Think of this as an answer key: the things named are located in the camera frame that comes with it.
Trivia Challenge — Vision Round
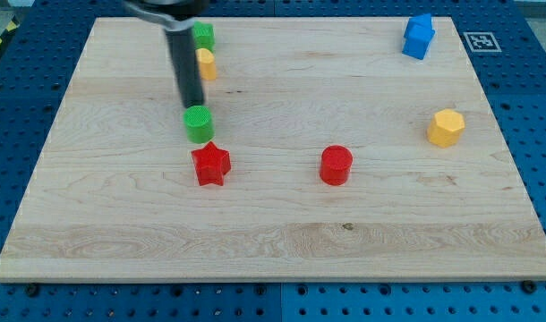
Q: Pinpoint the blue pentagon block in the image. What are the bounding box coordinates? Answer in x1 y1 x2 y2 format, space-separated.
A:
404 13 432 38

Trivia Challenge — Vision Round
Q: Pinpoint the blue cube block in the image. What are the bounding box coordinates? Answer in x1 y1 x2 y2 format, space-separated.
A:
402 25 436 60

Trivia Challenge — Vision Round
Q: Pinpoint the red cylinder block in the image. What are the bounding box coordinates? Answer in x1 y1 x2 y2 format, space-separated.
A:
320 145 354 186

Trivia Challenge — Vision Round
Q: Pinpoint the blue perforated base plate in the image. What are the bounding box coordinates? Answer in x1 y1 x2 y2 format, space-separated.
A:
0 0 546 321

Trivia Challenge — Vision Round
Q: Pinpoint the yellow hexagon block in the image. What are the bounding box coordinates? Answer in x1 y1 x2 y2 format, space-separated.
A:
426 108 465 148

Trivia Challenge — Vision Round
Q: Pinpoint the white fiducial marker tag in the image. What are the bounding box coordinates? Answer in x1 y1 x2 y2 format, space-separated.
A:
464 31 501 53

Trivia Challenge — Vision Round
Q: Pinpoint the green cylinder block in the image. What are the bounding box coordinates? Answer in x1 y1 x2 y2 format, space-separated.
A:
183 106 214 143

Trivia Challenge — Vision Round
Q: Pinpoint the wooden board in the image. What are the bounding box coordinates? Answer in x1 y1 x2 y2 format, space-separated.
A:
0 17 546 284

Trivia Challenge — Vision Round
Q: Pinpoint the yellow heart block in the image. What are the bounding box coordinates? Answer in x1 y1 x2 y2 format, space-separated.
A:
196 48 218 81

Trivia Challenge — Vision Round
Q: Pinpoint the red star block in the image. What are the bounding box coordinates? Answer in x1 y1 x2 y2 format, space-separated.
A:
191 141 231 186

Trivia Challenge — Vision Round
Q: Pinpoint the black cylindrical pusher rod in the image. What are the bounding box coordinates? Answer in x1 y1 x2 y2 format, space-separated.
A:
165 29 205 108

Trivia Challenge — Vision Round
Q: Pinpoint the green square block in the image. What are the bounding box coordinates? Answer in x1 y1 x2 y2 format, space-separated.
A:
192 21 215 52

